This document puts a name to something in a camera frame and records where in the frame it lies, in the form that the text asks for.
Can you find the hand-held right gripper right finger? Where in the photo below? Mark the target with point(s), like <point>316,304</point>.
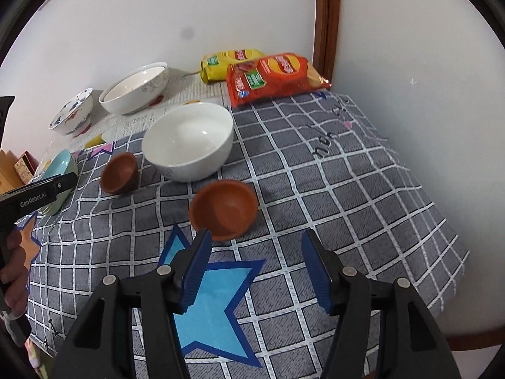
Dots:
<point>317,274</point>

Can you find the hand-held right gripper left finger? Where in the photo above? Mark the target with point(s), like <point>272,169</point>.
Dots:
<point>195,274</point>

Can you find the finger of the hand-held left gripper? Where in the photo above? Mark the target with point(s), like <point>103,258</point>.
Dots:
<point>65,183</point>
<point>6,122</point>

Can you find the blue plate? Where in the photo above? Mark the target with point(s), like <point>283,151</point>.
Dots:
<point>59,164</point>

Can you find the green plate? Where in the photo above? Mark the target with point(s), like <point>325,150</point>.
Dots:
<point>53,207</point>

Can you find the small brown bowl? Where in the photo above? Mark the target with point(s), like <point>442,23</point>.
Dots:
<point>118,173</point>
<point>225,209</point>

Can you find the person's left hand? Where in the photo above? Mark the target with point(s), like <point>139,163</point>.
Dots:
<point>17,276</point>

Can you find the patterned brown box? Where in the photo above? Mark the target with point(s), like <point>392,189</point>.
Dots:
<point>23,167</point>

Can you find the wooden furniture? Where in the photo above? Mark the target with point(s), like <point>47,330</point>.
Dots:
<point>6,169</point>

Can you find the blue patterned white bowl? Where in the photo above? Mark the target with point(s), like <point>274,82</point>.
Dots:
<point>73,114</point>

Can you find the newspaper sheet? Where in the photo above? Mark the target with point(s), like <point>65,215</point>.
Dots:
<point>130,126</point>

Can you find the grey checkered tablecloth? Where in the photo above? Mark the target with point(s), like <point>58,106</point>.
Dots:
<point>335,189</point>

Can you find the white bowl with grey swirls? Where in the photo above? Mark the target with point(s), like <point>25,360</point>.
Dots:
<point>146,98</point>

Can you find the white bowl with bird print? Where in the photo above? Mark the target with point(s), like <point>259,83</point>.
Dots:
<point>132,85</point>

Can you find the plain white bowl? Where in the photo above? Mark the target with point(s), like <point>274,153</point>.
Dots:
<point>189,134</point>

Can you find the yellow chip bag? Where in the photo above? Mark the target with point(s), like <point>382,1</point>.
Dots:
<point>221,67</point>

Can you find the red chip bag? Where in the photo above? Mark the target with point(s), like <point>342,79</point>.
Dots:
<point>272,77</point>

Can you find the brown wooden door frame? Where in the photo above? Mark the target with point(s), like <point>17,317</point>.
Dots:
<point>327,19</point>

